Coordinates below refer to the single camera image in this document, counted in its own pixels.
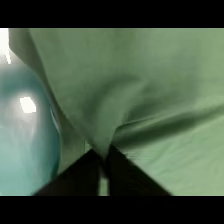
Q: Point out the green shirt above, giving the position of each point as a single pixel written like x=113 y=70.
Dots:
x=140 y=86

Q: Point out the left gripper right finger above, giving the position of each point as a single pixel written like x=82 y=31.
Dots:
x=130 y=180

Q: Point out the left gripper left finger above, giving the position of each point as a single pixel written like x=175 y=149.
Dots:
x=80 y=178

